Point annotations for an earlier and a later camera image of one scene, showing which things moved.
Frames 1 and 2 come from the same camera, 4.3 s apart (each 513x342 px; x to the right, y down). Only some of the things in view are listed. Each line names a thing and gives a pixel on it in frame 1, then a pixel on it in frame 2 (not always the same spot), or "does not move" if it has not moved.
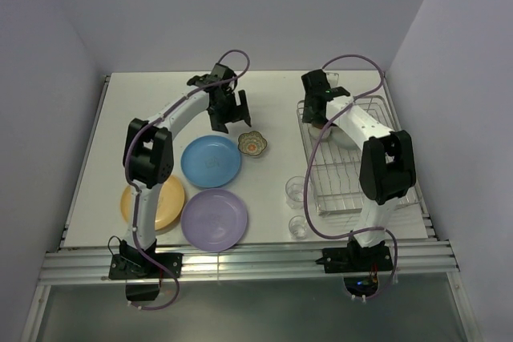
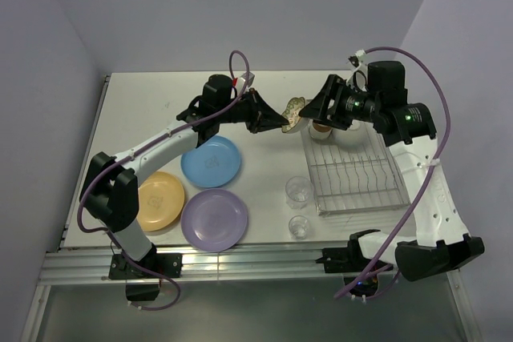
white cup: (252, 143) -> (291, 112)
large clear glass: (294, 192) does not move
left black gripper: (238, 113) -> (261, 116)
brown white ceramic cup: (315, 131) does not move
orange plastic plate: (170, 203) does not move
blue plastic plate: (211, 161) does not move
